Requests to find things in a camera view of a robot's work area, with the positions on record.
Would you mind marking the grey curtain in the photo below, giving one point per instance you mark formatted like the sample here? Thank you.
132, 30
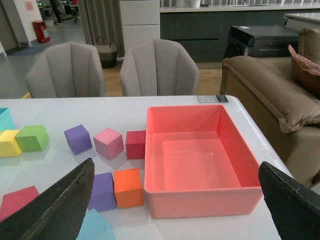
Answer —
102, 18

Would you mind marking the pink foam cube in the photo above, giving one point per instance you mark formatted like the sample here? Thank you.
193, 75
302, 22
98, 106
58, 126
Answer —
109, 143

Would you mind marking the light blue foam cube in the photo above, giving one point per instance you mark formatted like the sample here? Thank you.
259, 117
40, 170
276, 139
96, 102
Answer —
95, 227

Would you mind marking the orange foam cube right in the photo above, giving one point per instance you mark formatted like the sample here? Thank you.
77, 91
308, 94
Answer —
128, 189

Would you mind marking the grey chair right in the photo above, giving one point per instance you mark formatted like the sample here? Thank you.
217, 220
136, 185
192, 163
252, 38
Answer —
158, 67

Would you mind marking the white drawer cabinet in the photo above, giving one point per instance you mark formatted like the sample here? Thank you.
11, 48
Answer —
140, 21

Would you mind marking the dark kitchen counter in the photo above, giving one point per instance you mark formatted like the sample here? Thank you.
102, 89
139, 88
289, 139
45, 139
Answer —
203, 31

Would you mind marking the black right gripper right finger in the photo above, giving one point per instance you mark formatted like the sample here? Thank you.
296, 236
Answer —
294, 208

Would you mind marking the pink plastic bin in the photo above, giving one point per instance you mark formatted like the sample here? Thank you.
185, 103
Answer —
197, 164

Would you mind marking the green foam cube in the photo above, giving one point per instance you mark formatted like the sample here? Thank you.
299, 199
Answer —
32, 138

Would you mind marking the table label sticker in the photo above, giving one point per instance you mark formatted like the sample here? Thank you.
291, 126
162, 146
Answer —
212, 99

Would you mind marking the woven basket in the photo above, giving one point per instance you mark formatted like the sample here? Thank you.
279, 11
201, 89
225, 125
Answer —
108, 52

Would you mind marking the purple foam cube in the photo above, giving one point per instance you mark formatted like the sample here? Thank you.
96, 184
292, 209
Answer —
78, 139
103, 197

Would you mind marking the purple foam cube near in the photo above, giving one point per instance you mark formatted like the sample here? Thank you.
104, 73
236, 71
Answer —
103, 197

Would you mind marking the purple foam cube far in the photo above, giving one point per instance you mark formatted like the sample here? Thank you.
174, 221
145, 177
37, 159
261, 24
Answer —
78, 139

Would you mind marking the grey chair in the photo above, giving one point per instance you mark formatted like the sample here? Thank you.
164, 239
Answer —
67, 70
158, 67

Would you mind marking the yellow foam cube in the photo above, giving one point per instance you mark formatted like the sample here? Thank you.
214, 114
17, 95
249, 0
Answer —
9, 146

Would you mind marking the grey chair left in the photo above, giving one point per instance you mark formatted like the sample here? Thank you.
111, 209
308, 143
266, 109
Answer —
67, 70

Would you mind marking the pink brown cushion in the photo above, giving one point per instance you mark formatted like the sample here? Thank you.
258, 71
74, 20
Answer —
306, 73

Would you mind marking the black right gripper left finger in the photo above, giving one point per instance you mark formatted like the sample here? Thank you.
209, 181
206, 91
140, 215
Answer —
58, 212

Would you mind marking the brown sofa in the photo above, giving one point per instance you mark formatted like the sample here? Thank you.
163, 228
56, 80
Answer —
287, 114

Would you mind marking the red foam cube front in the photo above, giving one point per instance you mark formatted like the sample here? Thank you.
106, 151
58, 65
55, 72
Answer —
14, 201

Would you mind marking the dark red foam cube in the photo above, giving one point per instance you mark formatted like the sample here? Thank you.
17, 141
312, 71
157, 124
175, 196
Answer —
135, 143

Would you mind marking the cyan plastic bin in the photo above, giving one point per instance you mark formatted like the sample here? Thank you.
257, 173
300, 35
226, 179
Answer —
6, 121

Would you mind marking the black appliance cabinet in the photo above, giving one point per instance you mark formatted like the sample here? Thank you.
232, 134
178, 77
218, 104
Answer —
260, 41

